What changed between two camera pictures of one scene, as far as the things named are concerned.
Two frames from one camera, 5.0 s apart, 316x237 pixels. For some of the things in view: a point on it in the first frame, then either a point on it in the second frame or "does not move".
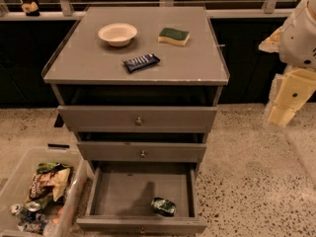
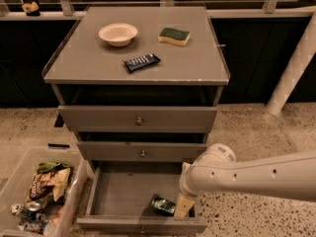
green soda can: [163, 206] does not move
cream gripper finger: [272, 43] to [185, 166]
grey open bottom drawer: [120, 194] does not move
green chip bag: [51, 167] does not move
